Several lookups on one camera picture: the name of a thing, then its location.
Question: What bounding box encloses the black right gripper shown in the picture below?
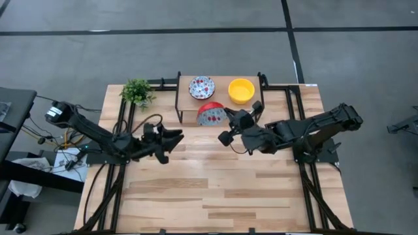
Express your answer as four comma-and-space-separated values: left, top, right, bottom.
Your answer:
217, 100, 265, 148

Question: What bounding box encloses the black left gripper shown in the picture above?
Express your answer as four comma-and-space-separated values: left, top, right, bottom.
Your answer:
142, 122, 185, 165

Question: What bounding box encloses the red floral mini bowl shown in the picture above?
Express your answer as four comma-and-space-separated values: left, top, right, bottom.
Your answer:
195, 101, 229, 127
187, 75, 217, 101

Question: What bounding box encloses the yellow plastic bowl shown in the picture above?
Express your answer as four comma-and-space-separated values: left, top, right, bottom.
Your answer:
227, 78, 256, 106

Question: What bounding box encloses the small green potted plant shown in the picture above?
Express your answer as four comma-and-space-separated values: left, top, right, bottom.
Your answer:
119, 78, 157, 110

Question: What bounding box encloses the white printed cardboard box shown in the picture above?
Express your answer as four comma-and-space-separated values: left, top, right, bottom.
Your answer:
52, 147, 89, 183

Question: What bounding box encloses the black low bench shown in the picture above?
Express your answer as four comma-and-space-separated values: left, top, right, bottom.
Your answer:
0, 159, 85, 195

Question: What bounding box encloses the white plastic bag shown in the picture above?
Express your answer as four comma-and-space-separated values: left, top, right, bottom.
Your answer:
7, 157, 45, 199

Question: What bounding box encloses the black side desk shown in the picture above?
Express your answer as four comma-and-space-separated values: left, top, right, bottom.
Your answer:
0, 86, 38, 164

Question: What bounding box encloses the wooden shelf black metal frame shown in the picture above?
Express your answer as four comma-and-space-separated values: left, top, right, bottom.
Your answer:
174, 71, 265, 125

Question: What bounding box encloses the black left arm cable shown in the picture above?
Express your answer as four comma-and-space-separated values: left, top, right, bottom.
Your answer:
112, 113, 165, 136

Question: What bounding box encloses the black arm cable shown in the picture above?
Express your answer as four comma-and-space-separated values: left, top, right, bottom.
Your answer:
228, 143, 251, 155
112, 113, 165, 136

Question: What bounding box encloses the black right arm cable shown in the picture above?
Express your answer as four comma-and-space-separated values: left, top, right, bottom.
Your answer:
228, 143, 251, 155

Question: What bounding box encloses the black aluminium rig frame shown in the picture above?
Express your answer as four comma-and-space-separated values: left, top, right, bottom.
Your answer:
75, 71, 353, 235

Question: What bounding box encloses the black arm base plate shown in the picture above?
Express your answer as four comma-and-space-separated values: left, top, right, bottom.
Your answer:
85, 138, 133, 166
293, 138, 341, 165

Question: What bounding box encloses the yellow floor cable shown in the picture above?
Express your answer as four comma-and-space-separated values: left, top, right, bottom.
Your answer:
61, 129, 87, 149

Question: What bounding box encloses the black floor cable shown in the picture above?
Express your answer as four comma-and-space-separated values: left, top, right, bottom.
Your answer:
20, 93, 103, 171

